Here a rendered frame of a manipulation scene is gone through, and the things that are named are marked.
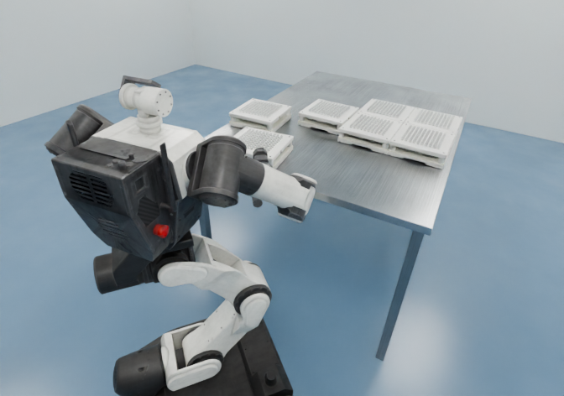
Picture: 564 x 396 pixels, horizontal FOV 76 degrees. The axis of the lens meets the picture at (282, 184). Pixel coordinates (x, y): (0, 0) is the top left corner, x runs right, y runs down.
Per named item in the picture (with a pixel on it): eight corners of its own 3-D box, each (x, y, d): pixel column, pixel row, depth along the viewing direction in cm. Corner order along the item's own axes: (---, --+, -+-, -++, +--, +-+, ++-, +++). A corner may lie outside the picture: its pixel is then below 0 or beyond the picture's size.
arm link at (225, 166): (260, 202, 85) (211, 184, 77) (238, 207, 92) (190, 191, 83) (267, 158, 89) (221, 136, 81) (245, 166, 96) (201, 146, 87)
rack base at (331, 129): (317, 110, 209) (317, 106, 208) (357, 119, 199) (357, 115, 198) (297, 124, 191) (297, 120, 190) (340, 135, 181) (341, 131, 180)
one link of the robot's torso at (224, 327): (181, 385, 135) (248, 294, 122) (174, 340, 150) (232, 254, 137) (216, 385, 144) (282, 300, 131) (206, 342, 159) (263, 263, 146)
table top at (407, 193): (315, 75, 278) (316, 70, 276) (470, 103, 236) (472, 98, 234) (184, 156, 167) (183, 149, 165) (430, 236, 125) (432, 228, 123)
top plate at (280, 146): (245, 130, 172) (245, 126, 171) (293, 139, 165) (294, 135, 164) (219, 151, 153) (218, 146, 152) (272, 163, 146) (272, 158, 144)
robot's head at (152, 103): (159, 129, 86) (153, 93, 81) (125, 122, 89) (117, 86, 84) (175, 120, 91) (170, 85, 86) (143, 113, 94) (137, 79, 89)
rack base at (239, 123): (252, 109, 207) (252, 106, 206) (291, 117, 198) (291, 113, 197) (229, 125, 188) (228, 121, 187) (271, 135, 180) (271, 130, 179)
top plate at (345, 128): (356, 115, 191) (357, 112, 190) (402, 126, 181) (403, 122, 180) (338, 132, 173) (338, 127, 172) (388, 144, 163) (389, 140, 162)
